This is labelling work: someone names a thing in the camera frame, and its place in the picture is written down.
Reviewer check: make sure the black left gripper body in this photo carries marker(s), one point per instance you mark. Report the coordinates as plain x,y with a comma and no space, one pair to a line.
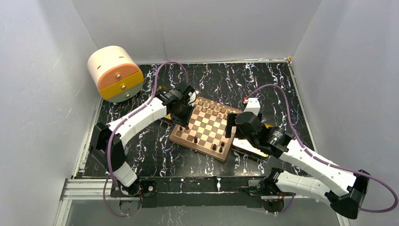
183,115

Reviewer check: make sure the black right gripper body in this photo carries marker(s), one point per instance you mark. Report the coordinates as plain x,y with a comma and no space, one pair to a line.
253,140

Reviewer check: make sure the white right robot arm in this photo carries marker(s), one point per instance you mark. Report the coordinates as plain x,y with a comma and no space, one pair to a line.
343,191

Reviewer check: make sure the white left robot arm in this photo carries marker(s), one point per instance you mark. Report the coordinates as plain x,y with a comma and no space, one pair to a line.
108,141

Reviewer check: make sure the wooden chess board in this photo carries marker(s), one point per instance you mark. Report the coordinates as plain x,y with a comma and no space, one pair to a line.
207,122

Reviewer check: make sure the gold tin lid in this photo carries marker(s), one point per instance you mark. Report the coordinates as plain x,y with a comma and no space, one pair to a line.
244,146

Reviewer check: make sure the gold tin box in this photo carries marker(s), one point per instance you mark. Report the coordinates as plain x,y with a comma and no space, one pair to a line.
167,100

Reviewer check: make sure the round cream drawer cabinet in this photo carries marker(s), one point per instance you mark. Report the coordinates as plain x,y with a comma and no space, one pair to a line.
115,74

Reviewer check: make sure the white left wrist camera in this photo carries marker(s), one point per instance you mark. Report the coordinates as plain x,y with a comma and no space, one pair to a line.
192,99

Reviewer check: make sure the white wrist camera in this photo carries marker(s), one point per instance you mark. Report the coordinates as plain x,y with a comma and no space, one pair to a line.
192,99
252,105

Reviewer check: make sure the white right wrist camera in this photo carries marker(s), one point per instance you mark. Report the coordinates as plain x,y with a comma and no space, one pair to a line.
252,105

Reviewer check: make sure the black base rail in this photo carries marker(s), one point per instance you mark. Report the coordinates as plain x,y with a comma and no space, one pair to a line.
203,191

